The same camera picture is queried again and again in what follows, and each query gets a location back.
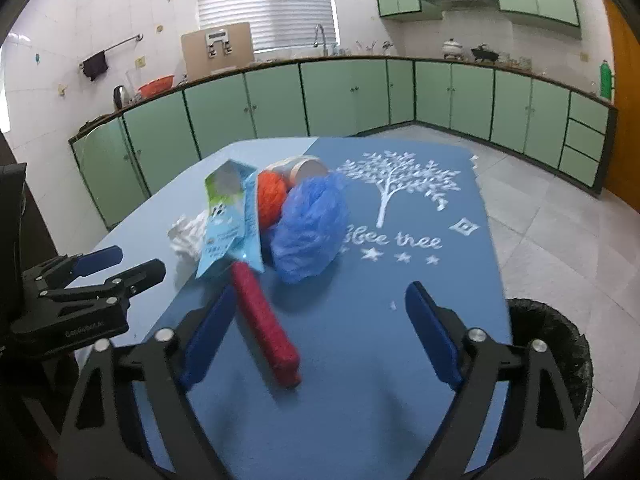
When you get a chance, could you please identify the white tissue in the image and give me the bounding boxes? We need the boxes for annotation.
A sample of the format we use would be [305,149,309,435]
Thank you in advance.
[167,212,209,264]

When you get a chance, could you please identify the blue tree print tablecloth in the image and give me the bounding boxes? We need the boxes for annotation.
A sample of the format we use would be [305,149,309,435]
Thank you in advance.
[65,136,513,480]

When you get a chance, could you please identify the white window blind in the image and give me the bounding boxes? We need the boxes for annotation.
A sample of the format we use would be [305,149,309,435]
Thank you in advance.
[194,0,337,53]

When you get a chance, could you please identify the black trash bin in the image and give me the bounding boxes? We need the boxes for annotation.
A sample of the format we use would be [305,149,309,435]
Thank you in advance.
[502,297,595,423]

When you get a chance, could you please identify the red plastic basin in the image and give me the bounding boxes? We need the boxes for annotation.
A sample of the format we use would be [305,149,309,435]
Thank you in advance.
[137,75,176,100]

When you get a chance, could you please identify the red long glitter box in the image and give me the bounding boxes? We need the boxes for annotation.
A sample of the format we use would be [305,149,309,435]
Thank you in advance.
[230,260,303,389]

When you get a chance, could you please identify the steel towel bar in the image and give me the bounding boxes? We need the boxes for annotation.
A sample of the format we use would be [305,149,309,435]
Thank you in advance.
[79,33,144,67]

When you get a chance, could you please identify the brown wooden door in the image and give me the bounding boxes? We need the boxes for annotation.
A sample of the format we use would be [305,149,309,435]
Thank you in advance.
[600,0,640,201]

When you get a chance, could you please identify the light blue drink carton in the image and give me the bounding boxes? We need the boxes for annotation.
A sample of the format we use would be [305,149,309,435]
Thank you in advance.
[195,159,265,280]

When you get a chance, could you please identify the blue plastic bag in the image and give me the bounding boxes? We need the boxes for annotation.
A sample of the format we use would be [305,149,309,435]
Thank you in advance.
[270,172,351,285]

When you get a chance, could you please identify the green thermos bottle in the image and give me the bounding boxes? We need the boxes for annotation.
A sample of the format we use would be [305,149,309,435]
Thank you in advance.
[599,60,614,101]

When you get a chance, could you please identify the green base cabinets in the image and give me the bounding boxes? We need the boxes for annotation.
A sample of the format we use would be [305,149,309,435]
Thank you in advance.
[69,55,618,231]

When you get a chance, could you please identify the black furniture panel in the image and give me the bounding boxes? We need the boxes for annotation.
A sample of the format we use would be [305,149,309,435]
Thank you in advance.
[0,162,28,321]

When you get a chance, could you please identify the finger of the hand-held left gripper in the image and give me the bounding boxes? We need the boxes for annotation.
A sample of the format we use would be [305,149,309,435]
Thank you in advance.
[45,258,167,307]
[22,245,125,289]

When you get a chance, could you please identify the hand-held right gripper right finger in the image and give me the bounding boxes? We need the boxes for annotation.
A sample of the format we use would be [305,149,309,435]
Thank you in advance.
[404,281,586,480]

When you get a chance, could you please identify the dark towel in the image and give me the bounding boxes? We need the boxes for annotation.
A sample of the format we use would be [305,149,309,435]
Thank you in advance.
[82,51,109,82]

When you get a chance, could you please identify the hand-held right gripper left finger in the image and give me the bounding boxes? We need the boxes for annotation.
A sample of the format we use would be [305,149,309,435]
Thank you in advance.
[57,282,239,480]

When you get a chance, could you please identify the white paper cup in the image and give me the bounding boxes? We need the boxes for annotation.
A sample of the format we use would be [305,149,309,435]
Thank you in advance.
[265,156,331,184]

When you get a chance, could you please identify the orange foam net sleeve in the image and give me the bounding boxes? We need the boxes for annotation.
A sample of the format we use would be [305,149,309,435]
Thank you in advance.
[256,171,290,231]

